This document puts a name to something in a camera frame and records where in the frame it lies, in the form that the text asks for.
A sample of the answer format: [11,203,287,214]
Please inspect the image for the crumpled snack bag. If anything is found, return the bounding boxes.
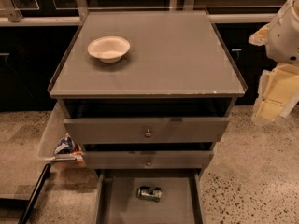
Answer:
[53,133,81,155]

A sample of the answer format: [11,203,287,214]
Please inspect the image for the grey top drawer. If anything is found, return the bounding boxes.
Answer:
[64,118,229,145]

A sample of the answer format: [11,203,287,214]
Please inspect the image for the white paper bowl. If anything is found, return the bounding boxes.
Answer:
[88,36,131,63]

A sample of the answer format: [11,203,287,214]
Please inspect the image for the grey drawer cabinet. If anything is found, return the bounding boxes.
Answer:
[47,10,249,224]

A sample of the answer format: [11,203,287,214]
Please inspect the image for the dark wall cabinets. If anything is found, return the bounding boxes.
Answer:
[0,23,277,112]

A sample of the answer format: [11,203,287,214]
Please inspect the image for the black pole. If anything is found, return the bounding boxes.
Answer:
[18,164,51,224]

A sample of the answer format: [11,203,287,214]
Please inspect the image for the metal railing frame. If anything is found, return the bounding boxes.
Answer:
[0,0,287,26]

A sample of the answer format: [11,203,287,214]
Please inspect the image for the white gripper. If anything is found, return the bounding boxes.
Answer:
[249,0,299,126]

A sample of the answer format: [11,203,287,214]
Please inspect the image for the grey middle drawer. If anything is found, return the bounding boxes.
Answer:
[82,151,214,169]

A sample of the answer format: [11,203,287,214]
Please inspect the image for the clear plastic bin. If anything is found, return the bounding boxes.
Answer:
[37,104,85,168]

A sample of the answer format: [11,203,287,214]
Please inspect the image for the green soda can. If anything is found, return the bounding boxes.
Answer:
[136,186,163,202]

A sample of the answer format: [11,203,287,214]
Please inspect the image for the grey bottom drawer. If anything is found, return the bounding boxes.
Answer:
[93,169,206,224]

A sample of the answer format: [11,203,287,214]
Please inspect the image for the grey drawer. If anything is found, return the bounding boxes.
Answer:
[82,151,214,169]
[64,118,229,145]
[93,169,206,224]

